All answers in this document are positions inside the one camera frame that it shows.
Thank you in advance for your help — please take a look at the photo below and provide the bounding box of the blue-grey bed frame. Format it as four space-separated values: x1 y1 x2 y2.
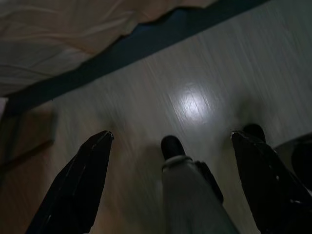
0 0 271 115

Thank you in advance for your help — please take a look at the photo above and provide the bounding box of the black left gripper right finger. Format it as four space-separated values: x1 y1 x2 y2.
230 130 312 234

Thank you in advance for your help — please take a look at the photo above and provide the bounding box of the black robot left foot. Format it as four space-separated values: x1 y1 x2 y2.
160 135 185 162

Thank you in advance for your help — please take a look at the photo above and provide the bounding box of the silver robot right leg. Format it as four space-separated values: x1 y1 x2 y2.
273 133 312 188

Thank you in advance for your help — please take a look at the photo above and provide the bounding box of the black robot foot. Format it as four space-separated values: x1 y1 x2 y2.
160 135 185 162
243 123 266 142

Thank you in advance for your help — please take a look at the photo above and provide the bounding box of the black robot right foot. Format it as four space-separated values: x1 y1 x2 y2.
243 123 266 142

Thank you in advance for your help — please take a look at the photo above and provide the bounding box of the beige bed sheet mattress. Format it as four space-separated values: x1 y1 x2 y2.
0 0 217 97

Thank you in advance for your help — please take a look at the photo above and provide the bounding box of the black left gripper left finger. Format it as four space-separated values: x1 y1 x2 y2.
25 130 115 234

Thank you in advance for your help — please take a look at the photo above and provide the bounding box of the silver robot leg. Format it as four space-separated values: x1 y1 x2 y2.
160 156 236 234
273 133 312 188

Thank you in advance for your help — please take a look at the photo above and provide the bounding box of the silver robot left leg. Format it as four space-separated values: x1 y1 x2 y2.
160 156 236 234

